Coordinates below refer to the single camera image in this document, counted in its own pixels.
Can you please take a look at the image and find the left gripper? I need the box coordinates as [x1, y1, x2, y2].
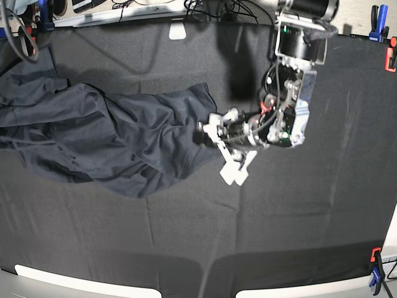
[193, 107, 270, 153]

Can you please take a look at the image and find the dark navy t-shirt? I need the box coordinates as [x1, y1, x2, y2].
[1, 50, 218, 198]

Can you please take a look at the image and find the white tab at table edge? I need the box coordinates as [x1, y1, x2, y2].
[169, 19, 187, 40]

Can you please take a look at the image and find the black table cover cloth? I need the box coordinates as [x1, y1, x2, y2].
[1, 22, 396, 297]

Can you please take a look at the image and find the blue bar clamp far left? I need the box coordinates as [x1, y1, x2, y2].
[38, 0, 55, 32]

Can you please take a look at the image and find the blue bar clamp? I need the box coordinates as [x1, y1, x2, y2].
[368, 4, 389, 43]
[38, 0, 55, 32]

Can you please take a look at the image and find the orange clamp far left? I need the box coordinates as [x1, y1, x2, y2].
[17, 27, 35, 57]

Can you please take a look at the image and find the orange clamp far right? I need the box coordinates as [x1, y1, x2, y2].
[385, 37, 397, 73]

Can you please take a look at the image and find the blue bar clamp far right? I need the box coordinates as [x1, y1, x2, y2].
[368, 4, 389, 43]

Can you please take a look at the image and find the blue orange clamp near right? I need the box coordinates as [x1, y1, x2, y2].
[369, 247, 393, 298]

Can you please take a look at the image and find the thick black looping cable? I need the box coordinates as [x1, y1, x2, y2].
[0, 6, 41, 65]

